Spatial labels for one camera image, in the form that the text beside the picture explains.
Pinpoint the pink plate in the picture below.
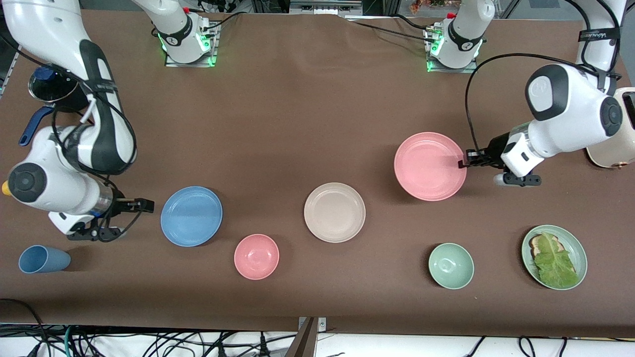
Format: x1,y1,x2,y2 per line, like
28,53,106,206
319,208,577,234
394,132,467,202

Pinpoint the blue plate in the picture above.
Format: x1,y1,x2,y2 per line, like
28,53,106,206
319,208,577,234
160,186,224,247

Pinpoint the blue cup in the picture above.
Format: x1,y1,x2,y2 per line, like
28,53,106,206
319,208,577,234
18,245,71,274

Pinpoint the bread slice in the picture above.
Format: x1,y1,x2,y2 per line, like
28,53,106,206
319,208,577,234
529,235,561,258

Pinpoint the small green bowl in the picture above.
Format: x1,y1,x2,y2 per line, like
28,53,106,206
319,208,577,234
428,242,475,290

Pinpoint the small pink bowl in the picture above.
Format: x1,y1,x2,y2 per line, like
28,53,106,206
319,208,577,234
234,234,280,281

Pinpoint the white kitchen appliance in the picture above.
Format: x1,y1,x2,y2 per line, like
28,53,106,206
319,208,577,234
586,87,635,170

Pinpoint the green plate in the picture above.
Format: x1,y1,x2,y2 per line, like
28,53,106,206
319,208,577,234
521,225,588,291

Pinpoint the green lettuce leaf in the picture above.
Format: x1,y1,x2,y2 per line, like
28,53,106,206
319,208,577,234
533,232,580,289

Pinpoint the beige plate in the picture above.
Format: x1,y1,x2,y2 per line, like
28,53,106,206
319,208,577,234
304,182,366,243

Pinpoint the red flower decoration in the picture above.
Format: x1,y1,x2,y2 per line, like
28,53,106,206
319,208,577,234
409,0,462,13

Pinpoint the white power strip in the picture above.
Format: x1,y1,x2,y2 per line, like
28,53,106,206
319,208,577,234
196,0,236,13

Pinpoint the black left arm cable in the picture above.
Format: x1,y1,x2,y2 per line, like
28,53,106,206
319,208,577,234
465,0,624,155

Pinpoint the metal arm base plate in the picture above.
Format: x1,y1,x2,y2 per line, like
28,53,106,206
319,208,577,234
165,22,218,67
427,27,479,74

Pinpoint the black pot with blue handle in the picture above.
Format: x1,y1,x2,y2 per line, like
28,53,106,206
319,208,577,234
19,66,92,147

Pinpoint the dark metal post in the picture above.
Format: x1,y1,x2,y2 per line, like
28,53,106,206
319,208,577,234
285,317,318,357

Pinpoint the small metal bracket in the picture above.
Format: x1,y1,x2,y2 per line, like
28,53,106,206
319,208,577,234
298,316,327,332

